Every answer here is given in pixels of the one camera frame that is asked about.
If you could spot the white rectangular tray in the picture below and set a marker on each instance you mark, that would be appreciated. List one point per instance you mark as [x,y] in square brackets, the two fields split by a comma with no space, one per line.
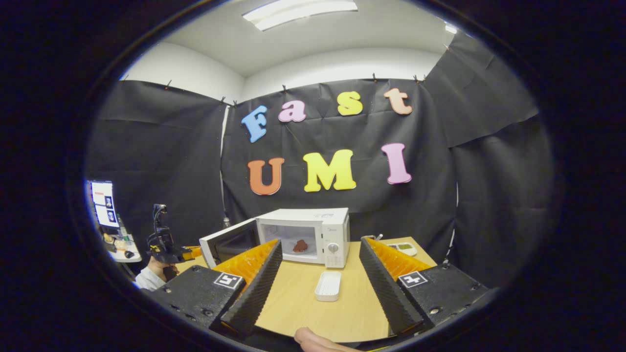
[328,286]

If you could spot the large ceiling light panel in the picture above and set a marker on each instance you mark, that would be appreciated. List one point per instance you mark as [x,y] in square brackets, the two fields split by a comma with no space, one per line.
[298,12]

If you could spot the metal utensil holder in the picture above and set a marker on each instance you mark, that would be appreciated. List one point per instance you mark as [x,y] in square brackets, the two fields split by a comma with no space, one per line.
[375,237]

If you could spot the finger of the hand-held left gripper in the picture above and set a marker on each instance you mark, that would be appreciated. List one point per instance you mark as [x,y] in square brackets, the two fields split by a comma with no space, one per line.
[191,252]

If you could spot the white microwave oven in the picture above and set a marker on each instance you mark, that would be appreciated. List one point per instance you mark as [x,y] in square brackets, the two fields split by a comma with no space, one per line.
[335,230]

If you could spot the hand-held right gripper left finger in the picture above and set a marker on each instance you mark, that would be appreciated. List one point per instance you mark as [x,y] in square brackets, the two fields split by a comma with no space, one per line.
[257,291]

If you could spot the green bottle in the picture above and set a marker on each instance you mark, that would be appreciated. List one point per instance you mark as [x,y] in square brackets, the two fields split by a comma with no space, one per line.
[122,227]

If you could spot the small ceiling light panel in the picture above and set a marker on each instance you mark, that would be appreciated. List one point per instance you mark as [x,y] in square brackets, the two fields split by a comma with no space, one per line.
[450,28]

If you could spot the black backdrop cloth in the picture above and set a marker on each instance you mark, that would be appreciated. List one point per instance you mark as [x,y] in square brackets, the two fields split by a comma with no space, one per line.
[489,195]

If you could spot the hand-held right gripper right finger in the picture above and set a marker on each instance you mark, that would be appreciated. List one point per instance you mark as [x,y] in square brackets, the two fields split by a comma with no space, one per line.
[384,291]

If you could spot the white side table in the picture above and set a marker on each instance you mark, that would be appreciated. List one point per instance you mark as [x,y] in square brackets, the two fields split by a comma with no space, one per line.
[122,254]

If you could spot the glass turntable plate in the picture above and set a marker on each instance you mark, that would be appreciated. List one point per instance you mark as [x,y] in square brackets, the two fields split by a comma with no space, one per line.
[313,249]

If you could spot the divided seasoning dish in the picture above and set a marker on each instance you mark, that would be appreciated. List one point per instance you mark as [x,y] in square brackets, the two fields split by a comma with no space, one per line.
[406,248]

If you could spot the brown meat piece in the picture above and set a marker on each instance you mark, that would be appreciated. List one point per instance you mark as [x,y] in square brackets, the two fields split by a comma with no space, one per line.
[300,246]

